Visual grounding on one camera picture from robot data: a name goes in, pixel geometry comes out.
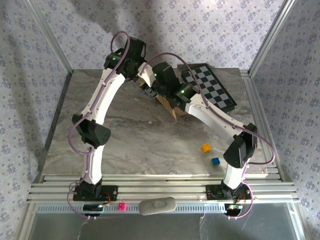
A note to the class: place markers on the grey oval stone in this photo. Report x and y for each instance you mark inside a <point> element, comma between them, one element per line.
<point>157,206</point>

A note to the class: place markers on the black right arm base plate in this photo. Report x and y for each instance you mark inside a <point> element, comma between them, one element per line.
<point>212,192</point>

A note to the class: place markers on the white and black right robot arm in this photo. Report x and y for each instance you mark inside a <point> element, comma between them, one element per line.
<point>212,117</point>

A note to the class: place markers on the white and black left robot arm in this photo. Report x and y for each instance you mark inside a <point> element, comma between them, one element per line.
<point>102,100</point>

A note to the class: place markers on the blue toy brick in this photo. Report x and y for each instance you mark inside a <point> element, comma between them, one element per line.
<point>215,161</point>

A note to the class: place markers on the yellow toy brick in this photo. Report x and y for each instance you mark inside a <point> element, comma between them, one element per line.
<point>206,147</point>

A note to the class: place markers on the black and grey chessboard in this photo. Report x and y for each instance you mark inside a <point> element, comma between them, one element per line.
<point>215,85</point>

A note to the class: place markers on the grey metal sheet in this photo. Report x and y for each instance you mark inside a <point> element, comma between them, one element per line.
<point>150,227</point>

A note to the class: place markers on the brown cardboard paper box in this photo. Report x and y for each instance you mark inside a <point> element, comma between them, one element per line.
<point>165,102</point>

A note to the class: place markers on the aluminium mounting rails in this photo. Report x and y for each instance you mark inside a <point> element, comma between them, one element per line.
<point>162,187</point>

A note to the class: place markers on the aluminium frame post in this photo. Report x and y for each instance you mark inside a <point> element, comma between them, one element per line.
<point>271,35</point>
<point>51,35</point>

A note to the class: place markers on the aluminium side rail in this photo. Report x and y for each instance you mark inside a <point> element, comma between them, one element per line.
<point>275,172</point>

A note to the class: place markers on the pink toy brick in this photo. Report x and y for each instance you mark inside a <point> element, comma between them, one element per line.
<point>122,207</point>

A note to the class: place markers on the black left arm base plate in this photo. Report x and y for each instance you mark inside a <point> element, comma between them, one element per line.
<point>110,192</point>

